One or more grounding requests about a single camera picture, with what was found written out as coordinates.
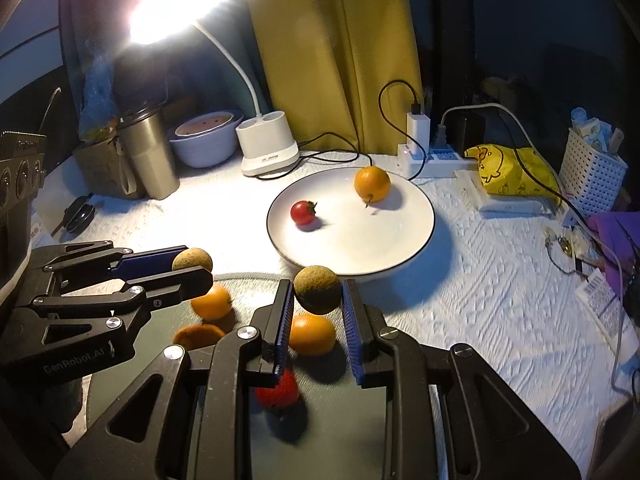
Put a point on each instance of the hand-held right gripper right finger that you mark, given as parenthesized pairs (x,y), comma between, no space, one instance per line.
(352,335)

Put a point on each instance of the white tissue pack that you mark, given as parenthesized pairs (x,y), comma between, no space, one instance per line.
(500,204)

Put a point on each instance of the white charger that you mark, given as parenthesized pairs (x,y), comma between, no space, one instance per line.
(416,130)

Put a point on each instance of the white desk lamp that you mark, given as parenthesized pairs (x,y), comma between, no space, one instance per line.
(267,147)

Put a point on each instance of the white power strip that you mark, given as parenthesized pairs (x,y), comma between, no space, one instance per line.
(440,158)

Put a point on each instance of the steel tumbler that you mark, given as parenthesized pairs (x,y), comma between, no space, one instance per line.
(150,160)

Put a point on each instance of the red cherry tomato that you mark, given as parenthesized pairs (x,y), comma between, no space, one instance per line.
(302,211)
(286,392)

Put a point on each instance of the small orange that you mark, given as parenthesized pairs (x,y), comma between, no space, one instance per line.
(215,305)
(312,335)
(197,336)

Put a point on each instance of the small metal trinket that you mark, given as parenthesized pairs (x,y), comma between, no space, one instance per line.
(565,246)

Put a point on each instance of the bunch of small white packets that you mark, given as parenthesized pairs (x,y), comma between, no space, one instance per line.
(592,127)

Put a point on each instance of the lavender bowl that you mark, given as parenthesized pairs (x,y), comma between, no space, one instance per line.
(205,152)

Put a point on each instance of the yellow duck print bag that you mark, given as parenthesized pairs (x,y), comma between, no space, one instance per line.
(500,175)

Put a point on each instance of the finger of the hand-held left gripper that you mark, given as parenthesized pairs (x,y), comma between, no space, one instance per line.
(175,285)
(150,258)

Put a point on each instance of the purple cloth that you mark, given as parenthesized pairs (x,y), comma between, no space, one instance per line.
(615,230)

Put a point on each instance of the dark grey round tray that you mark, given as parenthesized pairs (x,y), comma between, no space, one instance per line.
(330,435)

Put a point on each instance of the orange with stem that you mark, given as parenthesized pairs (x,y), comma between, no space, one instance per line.
(372,182)

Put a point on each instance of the blue plastic bag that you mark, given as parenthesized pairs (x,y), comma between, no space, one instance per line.
(100,95)

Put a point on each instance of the white plastic basket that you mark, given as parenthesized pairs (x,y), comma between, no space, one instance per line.
(590,175)

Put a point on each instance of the cream bowl with red rim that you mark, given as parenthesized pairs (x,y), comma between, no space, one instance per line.
(207,124)

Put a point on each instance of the brown paper bag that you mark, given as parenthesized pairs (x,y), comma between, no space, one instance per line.
(97,170)

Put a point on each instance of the brown longan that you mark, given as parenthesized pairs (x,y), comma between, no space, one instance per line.
(198,258)
(315,290)

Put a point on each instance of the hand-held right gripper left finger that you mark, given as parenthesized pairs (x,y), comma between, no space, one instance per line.
(283,330)

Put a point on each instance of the white round plate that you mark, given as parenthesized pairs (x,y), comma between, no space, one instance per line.
(350,242)

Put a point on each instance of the yellow soft object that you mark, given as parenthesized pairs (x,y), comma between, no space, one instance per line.
(500,89)

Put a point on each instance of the yellow curtain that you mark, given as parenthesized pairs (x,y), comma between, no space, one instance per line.
(330,60)

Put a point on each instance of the white barcode tag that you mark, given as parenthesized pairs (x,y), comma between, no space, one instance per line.
(600,300)

